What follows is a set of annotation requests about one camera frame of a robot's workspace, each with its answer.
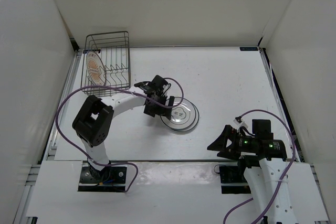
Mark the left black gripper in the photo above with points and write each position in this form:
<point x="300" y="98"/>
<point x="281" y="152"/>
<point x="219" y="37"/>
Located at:
<point x="161" y="111"/>

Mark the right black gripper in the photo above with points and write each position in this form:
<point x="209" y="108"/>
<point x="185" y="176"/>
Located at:
<point x="220" y="145"/>

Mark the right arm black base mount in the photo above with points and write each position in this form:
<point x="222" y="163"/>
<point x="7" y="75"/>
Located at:
<point x="231" y="180"/>

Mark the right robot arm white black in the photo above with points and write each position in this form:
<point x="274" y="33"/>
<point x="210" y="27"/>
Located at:
<point x="262" y="161"/>

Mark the metal wire dish rack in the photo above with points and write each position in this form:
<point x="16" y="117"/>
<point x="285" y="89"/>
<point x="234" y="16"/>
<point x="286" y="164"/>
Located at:
<point x="114" y="50"/>

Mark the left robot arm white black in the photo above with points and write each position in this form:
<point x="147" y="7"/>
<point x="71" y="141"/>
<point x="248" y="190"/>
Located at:
<point x="93" y="121"/>

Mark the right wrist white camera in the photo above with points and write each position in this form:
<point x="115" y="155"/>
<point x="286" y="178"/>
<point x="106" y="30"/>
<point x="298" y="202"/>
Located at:
<point x="240" y="122"/>

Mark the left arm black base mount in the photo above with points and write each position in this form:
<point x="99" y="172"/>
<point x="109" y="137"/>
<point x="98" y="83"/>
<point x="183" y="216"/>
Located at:
<point x="108" y="180"/>

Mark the white plate orange pattern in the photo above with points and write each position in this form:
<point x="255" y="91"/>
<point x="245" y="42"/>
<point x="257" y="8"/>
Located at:
<point x="95" y="68"/>

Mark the white foam front board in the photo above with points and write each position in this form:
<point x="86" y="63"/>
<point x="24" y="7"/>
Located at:
<point x="160" y="193"/>

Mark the aluminium front rail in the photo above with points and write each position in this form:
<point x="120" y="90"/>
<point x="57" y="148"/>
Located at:
<point x="152" y="160"/>

